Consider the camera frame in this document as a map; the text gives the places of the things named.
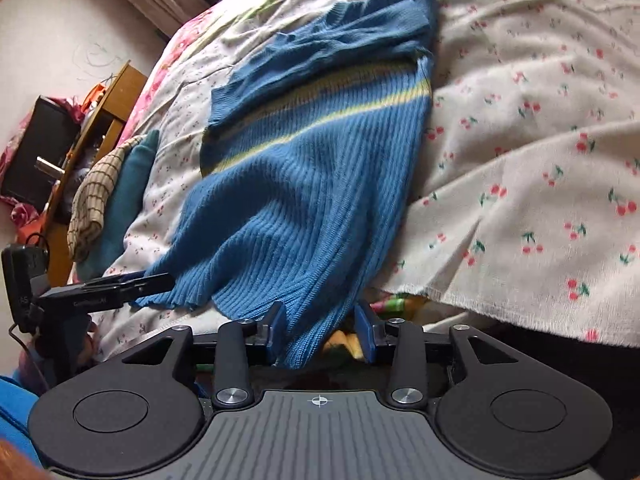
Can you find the person's left hand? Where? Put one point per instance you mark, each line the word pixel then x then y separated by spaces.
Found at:
pixel 91 332

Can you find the yellow green floral cloth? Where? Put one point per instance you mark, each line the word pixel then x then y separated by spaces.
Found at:
pixel 400 305

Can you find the black box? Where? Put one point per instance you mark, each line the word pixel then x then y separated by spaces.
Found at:
pixel 35 150

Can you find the blue striped knit sweater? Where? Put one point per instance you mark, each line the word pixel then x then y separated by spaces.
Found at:
pixel 305 175

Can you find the pink floral bedsheet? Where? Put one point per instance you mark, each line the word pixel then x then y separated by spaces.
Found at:
pixel 172 55

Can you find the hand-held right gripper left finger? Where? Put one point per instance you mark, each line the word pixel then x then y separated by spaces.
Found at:
pixel 276 327

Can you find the white cherry print bedsheet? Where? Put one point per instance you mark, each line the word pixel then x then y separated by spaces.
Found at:
pixel 525 160

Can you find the red floral cloth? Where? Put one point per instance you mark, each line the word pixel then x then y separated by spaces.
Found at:
pixel 22 215

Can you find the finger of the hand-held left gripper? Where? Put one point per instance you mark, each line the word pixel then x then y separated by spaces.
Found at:
pixel 131 276
pixel 135 291

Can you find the wooden nightstand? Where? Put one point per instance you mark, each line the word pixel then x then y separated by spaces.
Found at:
pixel 100 125

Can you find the teal cloth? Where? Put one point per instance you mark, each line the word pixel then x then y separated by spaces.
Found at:
pixel 127 195

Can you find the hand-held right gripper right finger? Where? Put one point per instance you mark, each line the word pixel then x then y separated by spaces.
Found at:
pixel 363 332

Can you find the checked beige cloth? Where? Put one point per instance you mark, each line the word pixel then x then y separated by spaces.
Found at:
pixel 95 185

